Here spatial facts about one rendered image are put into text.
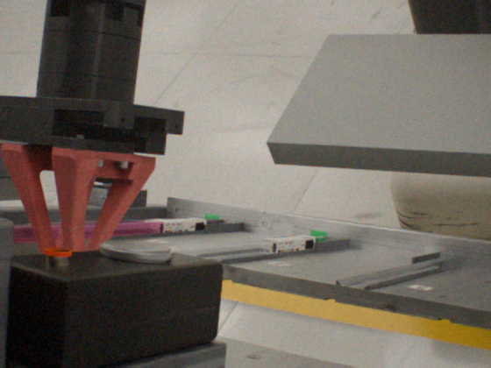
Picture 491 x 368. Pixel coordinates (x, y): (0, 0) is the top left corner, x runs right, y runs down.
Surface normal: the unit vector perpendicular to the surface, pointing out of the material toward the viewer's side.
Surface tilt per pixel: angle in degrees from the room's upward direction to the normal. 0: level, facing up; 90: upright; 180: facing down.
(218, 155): 0
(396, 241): 46
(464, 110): 0
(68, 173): 66
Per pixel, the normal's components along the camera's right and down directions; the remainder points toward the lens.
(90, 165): 0.74, 0.45
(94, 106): -0.55, -0.03
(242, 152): -0.31, -0.72
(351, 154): -0.40, 0.69
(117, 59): 0.70, 0.10
